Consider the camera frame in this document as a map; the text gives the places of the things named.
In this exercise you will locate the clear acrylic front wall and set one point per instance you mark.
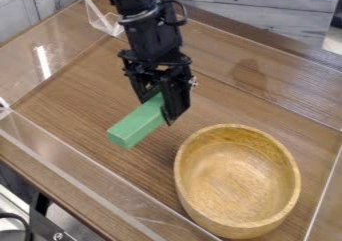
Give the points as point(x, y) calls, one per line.
point(117, 189)

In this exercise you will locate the black metal table leg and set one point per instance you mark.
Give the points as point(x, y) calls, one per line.
point(44, 230)

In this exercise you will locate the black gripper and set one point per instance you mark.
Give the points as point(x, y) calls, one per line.
point(165, 75)

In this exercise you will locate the brown wooden bowl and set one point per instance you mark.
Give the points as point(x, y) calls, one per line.
point(237, 180)

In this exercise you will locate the clear acrylic corner bracket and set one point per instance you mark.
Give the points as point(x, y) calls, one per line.
point(102, 22)

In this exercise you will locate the green rectangular block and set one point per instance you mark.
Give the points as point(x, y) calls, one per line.
point(137, 124)

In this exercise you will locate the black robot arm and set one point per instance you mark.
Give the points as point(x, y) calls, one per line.
point(151, 26)

